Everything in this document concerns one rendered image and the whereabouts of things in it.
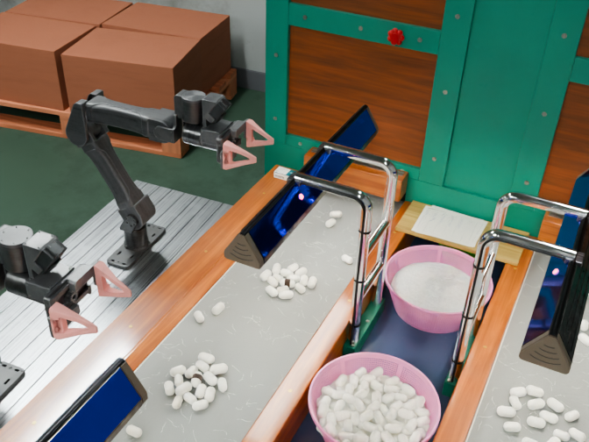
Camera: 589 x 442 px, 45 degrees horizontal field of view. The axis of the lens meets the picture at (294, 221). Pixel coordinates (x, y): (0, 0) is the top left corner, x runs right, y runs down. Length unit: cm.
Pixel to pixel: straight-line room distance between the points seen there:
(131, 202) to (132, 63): 182
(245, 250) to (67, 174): 249
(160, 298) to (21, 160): 231
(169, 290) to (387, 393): 57
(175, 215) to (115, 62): 168
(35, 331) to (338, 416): 77
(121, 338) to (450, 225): 92
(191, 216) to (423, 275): 72
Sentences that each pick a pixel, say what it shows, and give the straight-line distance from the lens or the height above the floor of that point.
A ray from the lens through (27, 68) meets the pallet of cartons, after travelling 402.
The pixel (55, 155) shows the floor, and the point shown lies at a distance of 392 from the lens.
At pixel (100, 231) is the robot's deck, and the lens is 211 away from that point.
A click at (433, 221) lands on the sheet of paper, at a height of 78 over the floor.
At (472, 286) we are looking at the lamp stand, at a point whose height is 99.
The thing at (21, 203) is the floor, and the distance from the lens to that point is 357.
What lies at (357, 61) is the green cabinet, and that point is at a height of 114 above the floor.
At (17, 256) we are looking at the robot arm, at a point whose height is 115.
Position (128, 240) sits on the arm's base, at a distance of 199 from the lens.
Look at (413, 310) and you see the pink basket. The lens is 172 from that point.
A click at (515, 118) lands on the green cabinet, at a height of 108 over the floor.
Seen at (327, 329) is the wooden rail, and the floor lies 77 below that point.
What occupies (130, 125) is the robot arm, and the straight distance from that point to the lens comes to 179.
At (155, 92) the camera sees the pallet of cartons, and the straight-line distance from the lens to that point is 368.
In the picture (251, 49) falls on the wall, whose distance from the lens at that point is 444.
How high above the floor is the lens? 188
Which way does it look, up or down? 35 degrees down
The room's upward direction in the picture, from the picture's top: 2 degrees clockwise
